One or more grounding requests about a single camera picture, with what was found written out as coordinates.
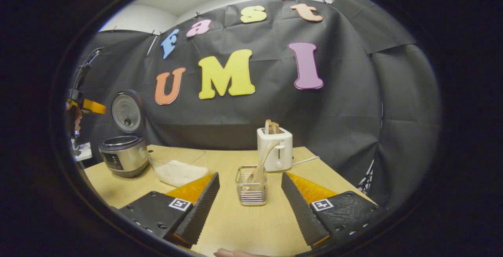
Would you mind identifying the white side table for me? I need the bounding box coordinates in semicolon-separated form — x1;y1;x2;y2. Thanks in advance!
71;139;93;162

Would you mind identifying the clear plastic rice container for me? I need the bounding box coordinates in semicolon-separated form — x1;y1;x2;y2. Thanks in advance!
149;147;209;187

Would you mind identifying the white toaster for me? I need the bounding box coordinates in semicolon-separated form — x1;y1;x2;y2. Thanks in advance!
257;127;293;172

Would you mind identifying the black and silver rice cooker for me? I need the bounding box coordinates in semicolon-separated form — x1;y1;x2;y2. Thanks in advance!
98;89;150;178

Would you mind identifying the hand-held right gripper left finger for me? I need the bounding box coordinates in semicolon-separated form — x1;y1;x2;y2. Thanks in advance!
117;172;220;249

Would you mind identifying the bread slice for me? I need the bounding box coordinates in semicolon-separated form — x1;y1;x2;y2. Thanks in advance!
264;119;281;135

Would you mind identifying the metal wire chopstick holder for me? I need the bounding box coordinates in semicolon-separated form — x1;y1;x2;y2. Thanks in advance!
235;165;268;206

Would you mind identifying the black metal stand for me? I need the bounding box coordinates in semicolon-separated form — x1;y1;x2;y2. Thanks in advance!
358;159;374;195

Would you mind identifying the black backdrop cloth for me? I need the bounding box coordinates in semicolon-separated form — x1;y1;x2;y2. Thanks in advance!
73;0;441;210

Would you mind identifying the wooden spoon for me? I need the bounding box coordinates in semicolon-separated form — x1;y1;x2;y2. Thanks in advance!
240;141;280;193

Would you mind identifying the white toaster cable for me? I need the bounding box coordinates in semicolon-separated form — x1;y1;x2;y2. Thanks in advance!
292;156;320;166

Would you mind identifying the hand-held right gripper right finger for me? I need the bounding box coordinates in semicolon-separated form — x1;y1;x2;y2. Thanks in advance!
281;171;389;250

